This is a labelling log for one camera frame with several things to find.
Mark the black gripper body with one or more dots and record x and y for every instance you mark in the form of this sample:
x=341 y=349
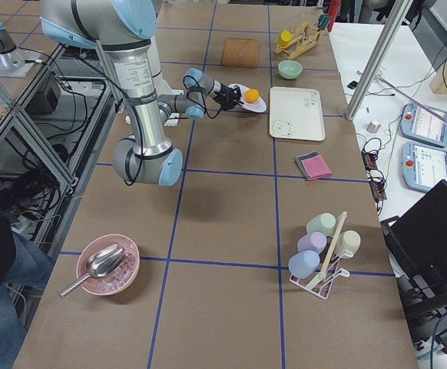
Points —
x=223 y=92

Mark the wooden cutting board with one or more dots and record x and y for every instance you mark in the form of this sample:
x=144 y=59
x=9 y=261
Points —
x=241 y=53

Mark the pink cloth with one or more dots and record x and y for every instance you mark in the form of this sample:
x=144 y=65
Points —
x=315 y=167

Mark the wooden drying rack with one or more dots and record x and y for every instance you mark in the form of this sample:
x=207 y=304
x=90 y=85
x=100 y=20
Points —
x=305 y=37

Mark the seated person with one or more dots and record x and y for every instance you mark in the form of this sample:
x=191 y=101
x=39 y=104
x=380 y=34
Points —
x=21 y=262

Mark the purple cup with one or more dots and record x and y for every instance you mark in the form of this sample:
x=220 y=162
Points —
x=315 y=241

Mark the yellow mug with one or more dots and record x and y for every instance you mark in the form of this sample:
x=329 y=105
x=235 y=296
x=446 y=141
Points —
x=284 y=39

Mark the grey cloth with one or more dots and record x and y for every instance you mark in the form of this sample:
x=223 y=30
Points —
x=300 y=158

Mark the beige cup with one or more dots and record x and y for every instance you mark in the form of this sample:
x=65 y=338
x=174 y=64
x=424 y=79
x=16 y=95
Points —
x=348 y=240

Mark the orange fruit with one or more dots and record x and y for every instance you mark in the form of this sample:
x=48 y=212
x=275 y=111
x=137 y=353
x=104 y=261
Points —
x=251 y=96

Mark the black small device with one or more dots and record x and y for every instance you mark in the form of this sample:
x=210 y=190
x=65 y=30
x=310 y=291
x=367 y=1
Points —
x=352 y=84

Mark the red cylinder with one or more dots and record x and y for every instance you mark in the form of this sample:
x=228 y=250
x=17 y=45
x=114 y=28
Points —
x=333 y=10

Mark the blue teach pendant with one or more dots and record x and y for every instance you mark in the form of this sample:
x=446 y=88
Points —
x=423 y=166
x=418 y=124

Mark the white cup rack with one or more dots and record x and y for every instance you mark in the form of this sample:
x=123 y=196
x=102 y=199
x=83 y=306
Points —
x=319 y=283

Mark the near blue teach pendant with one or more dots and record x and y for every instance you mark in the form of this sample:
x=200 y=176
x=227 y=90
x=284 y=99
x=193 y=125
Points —
x=423 y=166

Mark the aluminium frame post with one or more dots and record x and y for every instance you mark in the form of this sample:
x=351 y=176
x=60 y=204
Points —
x=389 y=31

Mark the blue cup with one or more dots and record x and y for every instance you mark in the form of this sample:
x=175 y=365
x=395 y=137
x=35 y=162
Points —
x=303 y=264

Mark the green bowl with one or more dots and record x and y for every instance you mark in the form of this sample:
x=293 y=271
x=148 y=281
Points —
x=290 y=69

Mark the far blue teach pendant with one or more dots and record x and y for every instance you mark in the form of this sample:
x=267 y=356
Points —
x=418 y=124

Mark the small metal cylinder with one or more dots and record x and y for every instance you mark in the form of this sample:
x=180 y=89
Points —
x=373 y=126

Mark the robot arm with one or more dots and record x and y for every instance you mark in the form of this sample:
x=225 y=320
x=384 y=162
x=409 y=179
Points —
x=124 y=30

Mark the pink bowl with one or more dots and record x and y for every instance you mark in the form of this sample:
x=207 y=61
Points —
x=117 y=273

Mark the black laptop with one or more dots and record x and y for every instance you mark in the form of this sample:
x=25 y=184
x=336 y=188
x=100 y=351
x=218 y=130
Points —
x=418 y=242

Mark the cream bear tray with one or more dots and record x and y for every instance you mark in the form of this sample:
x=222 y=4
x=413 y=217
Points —
x=296 y=113

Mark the dark green cup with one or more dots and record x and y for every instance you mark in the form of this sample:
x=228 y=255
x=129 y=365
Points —
x=323 y=22

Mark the metal scoop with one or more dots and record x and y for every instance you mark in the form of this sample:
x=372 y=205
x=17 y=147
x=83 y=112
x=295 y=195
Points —
x=99 y=265

